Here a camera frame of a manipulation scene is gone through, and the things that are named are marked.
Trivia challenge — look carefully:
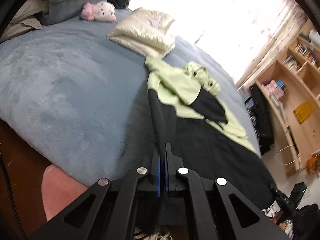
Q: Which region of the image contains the stack of pink boxes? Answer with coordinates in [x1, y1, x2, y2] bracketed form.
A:
[261, 79, 285, 100]

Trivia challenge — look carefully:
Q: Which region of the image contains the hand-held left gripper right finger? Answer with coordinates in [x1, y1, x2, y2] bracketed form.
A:
[164, 142, 290, 240]

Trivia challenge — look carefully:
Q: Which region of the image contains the blue-grey folded blanket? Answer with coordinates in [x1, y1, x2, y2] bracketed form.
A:
[37, 0, 130, 26]

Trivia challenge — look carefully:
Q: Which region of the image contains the row of books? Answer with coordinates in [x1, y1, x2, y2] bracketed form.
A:
[284, 42, 318, 70]

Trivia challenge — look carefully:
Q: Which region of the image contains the cream folded puffer jacket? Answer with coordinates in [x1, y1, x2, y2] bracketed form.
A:
[107, 7, 177, 58]

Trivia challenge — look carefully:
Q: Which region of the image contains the green and black hooded jacket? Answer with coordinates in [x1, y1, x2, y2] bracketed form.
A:
[136, 56, 278, 233]

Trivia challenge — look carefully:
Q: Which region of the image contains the wooden bookshelf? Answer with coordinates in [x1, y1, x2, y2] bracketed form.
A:
[236, 17, 320, 173]

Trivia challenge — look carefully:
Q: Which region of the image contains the black white patterned cloth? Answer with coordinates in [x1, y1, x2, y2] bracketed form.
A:
[249, 107, 263, 140]

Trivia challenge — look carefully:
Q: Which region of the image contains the beige crumpled cloth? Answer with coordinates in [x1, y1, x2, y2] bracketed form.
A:
[0, 0, 50, 43]

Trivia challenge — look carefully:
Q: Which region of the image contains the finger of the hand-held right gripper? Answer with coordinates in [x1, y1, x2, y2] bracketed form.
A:
[269, 182, 298, 212]

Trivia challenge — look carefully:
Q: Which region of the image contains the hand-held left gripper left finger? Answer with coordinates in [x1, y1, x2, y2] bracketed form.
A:
[30, 151, 161, 240]

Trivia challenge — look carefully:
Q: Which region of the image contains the blue-grey bed blanket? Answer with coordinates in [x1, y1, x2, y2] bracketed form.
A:
[0, 7, 263, 188]

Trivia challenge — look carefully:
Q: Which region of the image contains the orange object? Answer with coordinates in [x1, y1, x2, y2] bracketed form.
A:
[306, 155, 320, 175]

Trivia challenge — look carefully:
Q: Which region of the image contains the white cable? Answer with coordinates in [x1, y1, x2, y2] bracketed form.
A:
[275, 144, 300, 165]

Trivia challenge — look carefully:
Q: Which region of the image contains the black garment on shelf edge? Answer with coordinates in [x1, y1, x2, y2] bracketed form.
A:
[249, 85, 274, 153]

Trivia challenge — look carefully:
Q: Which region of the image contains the white floral curtain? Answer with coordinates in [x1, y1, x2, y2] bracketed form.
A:
[195, 0, 309, 90]

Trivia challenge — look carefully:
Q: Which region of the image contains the pink white cat plush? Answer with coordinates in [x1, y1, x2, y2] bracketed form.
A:
[79, 1, 117, 22]

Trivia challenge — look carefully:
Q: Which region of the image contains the person's black white patterned garment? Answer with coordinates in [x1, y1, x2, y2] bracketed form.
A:
[134, 230, 173, 240]

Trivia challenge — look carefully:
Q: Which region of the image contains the black box with green light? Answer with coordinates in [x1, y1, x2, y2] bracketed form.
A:
[290, 182, 307, 199]

